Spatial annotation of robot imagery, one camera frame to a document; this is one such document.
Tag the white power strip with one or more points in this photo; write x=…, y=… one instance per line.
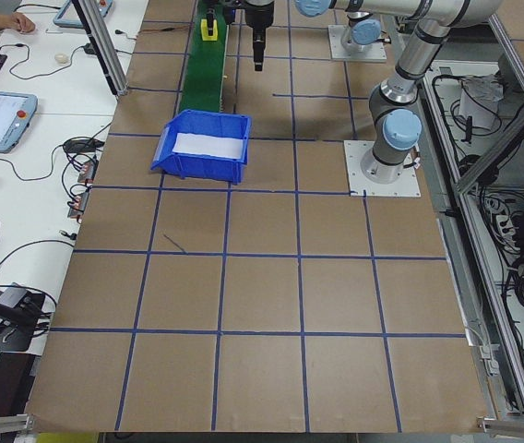
x=503, y=226

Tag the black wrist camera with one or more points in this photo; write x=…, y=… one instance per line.
x=233, y=10

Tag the small beige round dish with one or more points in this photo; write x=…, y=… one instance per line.
x=61, y=58

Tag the black stand base plate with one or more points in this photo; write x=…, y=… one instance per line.
x=17, y=339

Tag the small grey box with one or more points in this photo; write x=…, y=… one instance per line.
x=10, y=297

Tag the white side desk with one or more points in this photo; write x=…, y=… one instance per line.
x=36, y=92

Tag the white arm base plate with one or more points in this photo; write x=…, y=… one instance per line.
x=405, y=182
x=338, y=51

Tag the black power adapter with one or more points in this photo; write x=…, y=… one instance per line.
x=79, y=147
x=90, y=48

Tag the yellow block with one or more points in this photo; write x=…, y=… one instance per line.
x=202, y=32

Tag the blue plastic storage bin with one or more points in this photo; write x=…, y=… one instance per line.
x=206, y=168

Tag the white foam sheet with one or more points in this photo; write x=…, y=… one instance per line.
x=206, y=145

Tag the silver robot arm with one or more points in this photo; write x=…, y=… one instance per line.
x=428, y=41
x=365, y=32

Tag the aluminium extrusion post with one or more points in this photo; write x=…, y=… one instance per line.
x=105, y=55

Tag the green conveyor belt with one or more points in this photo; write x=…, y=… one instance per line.
x=204, y=69

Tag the grey terminal module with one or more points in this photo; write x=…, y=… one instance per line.
x=87, y=171
x=77, y=205

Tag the person's bare hand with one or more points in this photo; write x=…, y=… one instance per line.
x=23, y=23

